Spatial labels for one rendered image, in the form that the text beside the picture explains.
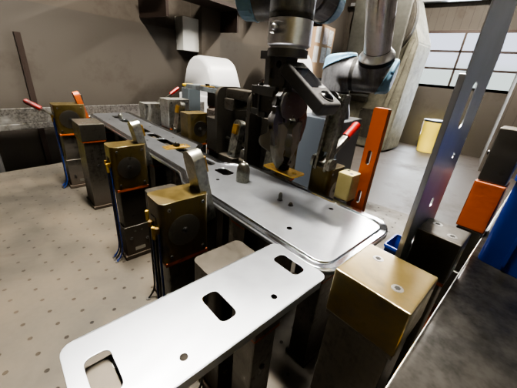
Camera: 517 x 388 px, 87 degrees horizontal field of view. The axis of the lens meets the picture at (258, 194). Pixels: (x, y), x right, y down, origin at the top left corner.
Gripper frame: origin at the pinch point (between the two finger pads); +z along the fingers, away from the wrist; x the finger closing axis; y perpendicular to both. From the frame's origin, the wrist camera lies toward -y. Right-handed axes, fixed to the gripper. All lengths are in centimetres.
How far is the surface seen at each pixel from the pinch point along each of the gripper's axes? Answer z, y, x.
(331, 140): -3.1, -1.2, -13.9
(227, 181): 8.4, 14.4, 3.2
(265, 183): 8.4, 8.3, -3.8
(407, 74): -30, 166, -490
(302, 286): 8.6, -19.4, 16.4
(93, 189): 29, 76, 20
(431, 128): 61, 127, -578
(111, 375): 9.6, -14.9, 37.9
